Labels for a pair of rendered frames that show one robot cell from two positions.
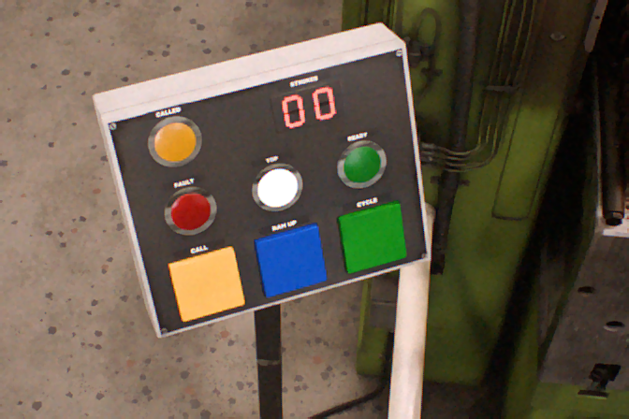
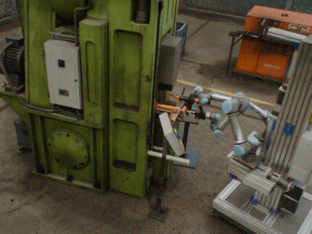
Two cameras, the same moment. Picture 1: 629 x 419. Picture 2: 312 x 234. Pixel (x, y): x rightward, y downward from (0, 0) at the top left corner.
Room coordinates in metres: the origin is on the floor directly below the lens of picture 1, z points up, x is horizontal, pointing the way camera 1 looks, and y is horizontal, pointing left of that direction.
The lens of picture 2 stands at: (0.52, 2.69, 2.87)
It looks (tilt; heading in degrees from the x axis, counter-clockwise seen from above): 31 degrees down; 279
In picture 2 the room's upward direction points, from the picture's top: 5 degrees clockwise
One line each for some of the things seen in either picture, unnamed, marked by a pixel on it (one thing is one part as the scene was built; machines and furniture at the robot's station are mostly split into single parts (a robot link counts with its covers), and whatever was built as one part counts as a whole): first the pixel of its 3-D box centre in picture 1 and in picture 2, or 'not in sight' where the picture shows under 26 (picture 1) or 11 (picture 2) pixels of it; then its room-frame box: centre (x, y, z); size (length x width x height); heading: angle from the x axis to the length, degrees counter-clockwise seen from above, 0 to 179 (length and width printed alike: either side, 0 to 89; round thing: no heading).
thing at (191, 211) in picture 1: (190, 210); not in sight; (0.72, 0.13, 1.09); 0.05 x 0.03 x 0.04; 85
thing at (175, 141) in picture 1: (175, 141); not in sight; (0.76, 0.15, 1.16); 0.05 x 0.03 x 0.04; 85
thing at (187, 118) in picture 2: not in sight; (188, 113); (0.71, -0.99, 0.69); 0.40 x 0.30 x 0.02; 89
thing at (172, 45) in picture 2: not in sight; (158, 56); (1.07, -0.56, 1.56); 0.42 x 0.39 x 0.40; 175
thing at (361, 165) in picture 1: (361, 165); not in sight; (0.79, -0.06, 1.09); 0.05 x 0.03 x 0.04; 85
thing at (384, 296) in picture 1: (396, 301); (148, 172); (1.01, -0.15, 0.36); 0.09 x 0.07 x 0.12; 85
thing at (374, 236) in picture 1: (372, 236); not in sight; (0.75, -0.07, 1.01); 0.07 x 0.05 x 0.07; 110
